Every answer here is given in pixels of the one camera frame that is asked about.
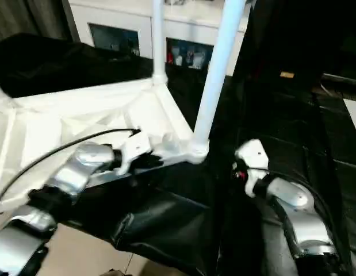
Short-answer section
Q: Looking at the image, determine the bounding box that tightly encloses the black work mat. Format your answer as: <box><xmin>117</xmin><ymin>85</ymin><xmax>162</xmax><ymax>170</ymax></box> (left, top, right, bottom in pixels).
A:
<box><xmin>0</xmin><ymin>32</ymin><xmax>356</xmax><ymax>276</ymax></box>

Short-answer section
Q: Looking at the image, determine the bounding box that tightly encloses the flat white board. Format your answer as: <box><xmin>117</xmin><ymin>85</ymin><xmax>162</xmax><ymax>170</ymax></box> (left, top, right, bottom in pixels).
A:
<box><xmin>344</xmin><ymin>99</ymin><xmax>356</xmax><ymax>144</ymax></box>

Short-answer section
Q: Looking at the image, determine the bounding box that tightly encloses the white cabinet with glass doors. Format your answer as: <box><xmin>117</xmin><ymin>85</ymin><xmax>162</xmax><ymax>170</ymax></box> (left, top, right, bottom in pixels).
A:
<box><xmin>68</xmin><ymin>0</ymin><xmax>250</xmax><ymax>75</ymax></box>

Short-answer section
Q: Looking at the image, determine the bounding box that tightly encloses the grey curtain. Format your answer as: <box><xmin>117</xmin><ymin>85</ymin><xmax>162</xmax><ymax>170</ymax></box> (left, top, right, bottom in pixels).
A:
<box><xmin>0</xmin><ymin>0</ymin><xmax>69</xmax><ymax>42</ymax></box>

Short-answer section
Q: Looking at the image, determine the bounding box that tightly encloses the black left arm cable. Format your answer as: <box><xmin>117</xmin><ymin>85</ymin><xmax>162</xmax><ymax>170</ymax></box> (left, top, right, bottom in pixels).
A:
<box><xmin>0</xmin><ymin>128</ymin><xmax>141</xmax><ymax>208</ymax></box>

